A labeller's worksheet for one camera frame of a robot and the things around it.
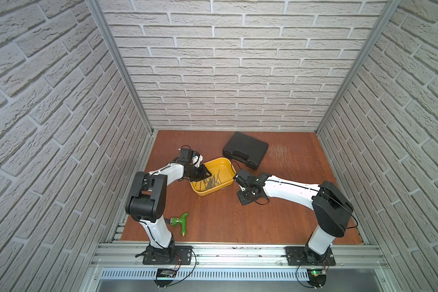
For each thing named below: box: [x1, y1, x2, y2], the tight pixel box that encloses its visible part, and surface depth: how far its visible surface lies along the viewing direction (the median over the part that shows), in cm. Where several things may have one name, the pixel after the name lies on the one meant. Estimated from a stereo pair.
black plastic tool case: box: [222, 131, 269, 171], surface depth 105 cm
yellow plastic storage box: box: [189, 157, 237, 196], surface depth 99 cm
